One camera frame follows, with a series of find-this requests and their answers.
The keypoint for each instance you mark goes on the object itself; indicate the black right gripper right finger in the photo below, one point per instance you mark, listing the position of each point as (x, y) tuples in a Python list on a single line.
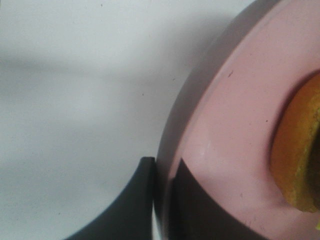
[(194, 215)]

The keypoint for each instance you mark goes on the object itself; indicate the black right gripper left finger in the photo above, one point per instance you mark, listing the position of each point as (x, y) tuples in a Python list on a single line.
[(129, 217)]

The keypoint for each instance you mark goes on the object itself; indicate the pink round plate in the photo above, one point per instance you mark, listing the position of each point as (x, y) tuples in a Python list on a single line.
[(224, 119)]

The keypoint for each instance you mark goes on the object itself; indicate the burger with lettuce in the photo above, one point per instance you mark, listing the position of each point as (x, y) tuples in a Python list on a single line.
[(295, 151)]

